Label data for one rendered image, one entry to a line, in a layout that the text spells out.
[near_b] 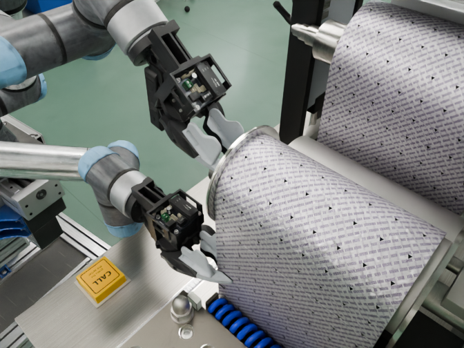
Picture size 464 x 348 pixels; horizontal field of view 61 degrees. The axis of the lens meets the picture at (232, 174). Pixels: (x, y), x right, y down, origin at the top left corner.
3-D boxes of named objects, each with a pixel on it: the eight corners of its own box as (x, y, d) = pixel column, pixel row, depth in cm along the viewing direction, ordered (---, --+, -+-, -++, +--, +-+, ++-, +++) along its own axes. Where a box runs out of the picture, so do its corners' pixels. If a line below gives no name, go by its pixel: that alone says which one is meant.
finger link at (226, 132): (254, 161, 53) (212, 105, 52) (233, 172, 58) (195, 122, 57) (268, 149, 55) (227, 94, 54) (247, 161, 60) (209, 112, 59)
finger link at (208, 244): (235, 261, 56) (190, 226, 61) (235, 283, 60) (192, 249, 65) (249, 247, 58) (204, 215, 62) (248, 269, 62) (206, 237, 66)
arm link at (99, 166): (114, 167, 81) (105, 134, 75) (148, 194, 76) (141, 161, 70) (81, 188, 77) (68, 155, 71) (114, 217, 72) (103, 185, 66)
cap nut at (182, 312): (183, 298, 65) (180, 284, 61) (199, 313, 63) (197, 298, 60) (166, 313, 63) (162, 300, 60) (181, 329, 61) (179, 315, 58)
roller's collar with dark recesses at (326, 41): (331, 50, 67) (337, 13, 63) (362, 63, 64) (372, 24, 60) (308, 65, 64) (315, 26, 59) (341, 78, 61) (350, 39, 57)
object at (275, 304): (220, 291, 67) (217, 222, 54) (342, 395, 55) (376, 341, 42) (218, 293, 66) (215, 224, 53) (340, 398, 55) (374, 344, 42)
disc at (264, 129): (273, 184, 63) (282, 105, 52) (275, 186, 63) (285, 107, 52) (207, 240, 55) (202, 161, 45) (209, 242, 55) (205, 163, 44)
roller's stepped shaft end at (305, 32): (297, 34, 68) (300, 15, 66) (326, 45, 65) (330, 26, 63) (286, 40, 67) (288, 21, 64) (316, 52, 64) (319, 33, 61)
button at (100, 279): (107, 261, 85) (104, 255, 83) (127, 281, 81) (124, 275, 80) (78, 282, 81) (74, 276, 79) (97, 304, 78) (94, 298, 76)
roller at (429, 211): (305, 175, 73) (315, 122, 64) (443, 255, 60) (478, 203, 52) (264, 212, 66) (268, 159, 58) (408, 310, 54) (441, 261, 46)
